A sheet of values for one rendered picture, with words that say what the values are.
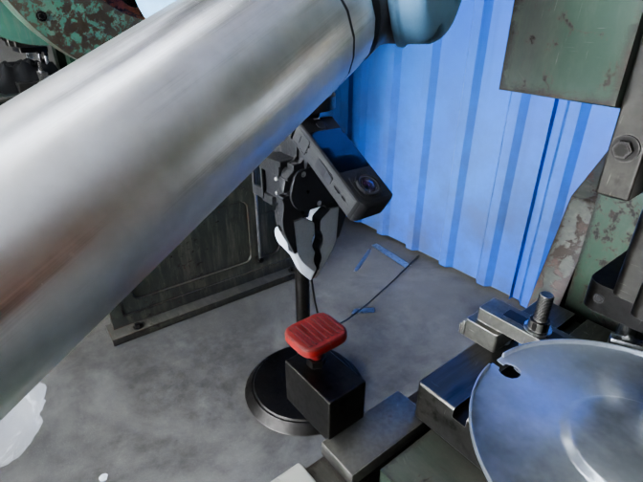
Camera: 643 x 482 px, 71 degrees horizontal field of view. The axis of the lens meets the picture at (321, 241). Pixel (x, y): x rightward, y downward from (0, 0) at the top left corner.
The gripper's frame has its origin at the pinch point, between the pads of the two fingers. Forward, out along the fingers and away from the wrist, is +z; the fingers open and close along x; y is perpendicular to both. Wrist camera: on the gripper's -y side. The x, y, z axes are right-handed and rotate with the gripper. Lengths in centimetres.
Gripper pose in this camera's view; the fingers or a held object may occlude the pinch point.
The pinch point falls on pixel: (315, 271)
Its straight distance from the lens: 53.8
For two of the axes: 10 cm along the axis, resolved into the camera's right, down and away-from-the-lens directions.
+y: -6.2, -3.7, 6.9
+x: -7.8, 2.9, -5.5
